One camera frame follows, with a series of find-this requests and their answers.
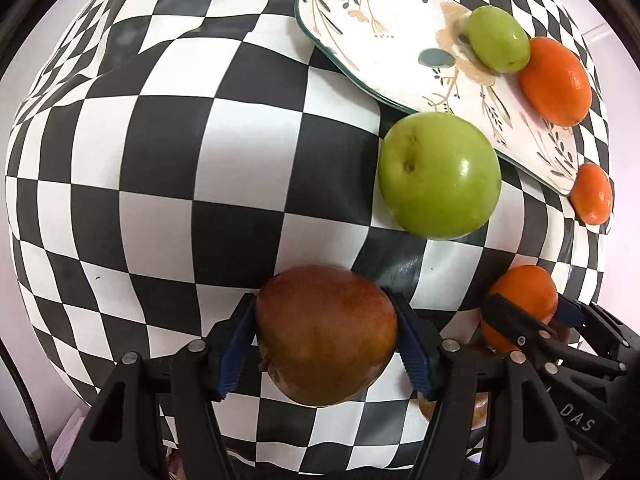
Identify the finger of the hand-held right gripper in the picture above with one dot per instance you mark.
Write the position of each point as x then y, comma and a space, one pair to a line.
515, 321
575, 311

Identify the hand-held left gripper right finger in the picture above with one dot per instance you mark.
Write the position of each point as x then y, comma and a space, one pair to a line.
414, 352

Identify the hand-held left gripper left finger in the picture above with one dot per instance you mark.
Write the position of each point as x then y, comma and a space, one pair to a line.
236, 347

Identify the round orange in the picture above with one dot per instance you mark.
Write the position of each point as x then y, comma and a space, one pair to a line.
530, 292

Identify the red-brown mango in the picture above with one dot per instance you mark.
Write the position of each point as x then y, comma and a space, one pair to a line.
325, 335

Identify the white floral plate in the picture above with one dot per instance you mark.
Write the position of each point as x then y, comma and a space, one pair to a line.
400, 30

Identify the brown fruit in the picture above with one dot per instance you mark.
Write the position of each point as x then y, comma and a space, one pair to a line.
477, 407

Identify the small orange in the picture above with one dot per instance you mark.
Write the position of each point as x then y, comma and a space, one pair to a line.
592, 194

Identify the large green apple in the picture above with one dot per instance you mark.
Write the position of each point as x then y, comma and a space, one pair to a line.
440, 175

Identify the black-and-white checkered tablecloth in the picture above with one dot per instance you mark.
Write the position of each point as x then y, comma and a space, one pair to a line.
165, 185

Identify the pale pink cloth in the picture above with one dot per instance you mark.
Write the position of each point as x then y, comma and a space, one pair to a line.
67, 442

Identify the large oval orange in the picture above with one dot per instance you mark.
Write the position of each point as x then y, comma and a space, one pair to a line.
555, 82

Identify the small green apple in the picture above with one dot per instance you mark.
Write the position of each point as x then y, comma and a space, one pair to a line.
497, 37

